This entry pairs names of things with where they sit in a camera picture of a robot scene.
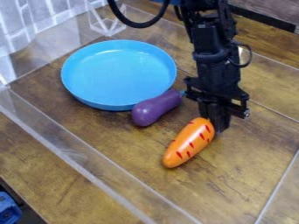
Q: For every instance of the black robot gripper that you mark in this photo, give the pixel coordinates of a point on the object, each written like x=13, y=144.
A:
x=216, y=88

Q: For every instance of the orange toy carrot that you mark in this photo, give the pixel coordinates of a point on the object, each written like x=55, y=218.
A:
x=190, y=142

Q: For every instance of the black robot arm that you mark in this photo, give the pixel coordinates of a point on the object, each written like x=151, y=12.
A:
x=210, y=26

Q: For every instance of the blue round plastic tray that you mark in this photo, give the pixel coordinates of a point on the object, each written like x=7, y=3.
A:
x=114, y=74

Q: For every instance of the purple toy eggplant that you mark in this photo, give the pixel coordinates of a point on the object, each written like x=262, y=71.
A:
x=149, y=111

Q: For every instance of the black baseboard strip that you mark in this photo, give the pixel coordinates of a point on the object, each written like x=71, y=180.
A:
x=264, y=19

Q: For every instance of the white patterned curtain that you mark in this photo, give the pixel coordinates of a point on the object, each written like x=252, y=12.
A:
x=26, y=19

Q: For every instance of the blue object at corner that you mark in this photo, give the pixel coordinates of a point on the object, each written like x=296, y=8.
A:
x=10, y=210

